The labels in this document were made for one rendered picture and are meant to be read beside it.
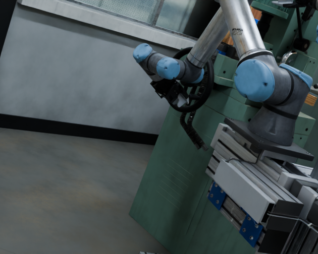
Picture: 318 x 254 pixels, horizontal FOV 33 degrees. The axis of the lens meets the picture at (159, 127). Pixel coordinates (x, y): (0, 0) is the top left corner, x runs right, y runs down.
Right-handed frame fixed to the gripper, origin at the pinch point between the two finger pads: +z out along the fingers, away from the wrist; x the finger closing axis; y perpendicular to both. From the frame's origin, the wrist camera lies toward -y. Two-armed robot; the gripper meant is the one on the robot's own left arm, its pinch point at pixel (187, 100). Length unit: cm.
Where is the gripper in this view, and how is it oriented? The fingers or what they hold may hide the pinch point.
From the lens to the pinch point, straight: 223.1
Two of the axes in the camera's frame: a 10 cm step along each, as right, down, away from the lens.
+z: 5.0, 5.5, 6.7
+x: 5.9, 3.5, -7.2
